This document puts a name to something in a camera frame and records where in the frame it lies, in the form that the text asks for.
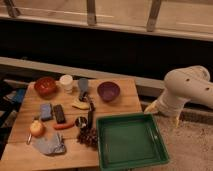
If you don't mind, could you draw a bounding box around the yellow banana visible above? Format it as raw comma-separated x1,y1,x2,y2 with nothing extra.
72,100,89,110

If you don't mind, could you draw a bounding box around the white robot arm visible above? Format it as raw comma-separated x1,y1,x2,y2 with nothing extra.
144,65,213,126

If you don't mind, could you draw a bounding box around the green plastic tray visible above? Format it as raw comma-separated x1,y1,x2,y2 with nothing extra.
96,113,169,171

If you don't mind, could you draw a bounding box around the purple bowl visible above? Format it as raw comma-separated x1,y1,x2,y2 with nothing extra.
97,81,120,102

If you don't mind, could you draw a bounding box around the grey spatula head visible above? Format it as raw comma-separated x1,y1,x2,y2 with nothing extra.
78,78,88,101

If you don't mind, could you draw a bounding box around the white cup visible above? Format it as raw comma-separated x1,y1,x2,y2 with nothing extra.
59,74,73,93

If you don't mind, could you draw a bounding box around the small round dark tin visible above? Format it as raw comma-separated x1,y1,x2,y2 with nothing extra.
75,117,87,128

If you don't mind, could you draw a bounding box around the dark grape bunch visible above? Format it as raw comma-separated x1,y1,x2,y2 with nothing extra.
77,128,98,149

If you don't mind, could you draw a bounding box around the dark brown block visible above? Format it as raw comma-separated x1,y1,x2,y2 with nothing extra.
53,105,66,124

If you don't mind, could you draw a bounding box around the red bowl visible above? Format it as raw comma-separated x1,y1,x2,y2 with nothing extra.
34,77,57,97

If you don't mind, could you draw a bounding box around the orange carrot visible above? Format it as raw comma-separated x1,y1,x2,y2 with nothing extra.
53,122,74,130

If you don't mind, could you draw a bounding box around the blue sponge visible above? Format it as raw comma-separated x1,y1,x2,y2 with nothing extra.
40,103,53,121

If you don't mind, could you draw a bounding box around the grey crumpled cloth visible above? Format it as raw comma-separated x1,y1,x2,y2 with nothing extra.
33,133,66,156

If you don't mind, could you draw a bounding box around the yellow red apple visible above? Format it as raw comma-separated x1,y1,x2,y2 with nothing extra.
30,120,45,137

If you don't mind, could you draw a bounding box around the small silver utensil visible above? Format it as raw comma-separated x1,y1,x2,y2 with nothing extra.
26,133,32,145

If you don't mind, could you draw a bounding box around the black handled utensil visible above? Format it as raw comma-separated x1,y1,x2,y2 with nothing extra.
79,93,95,129

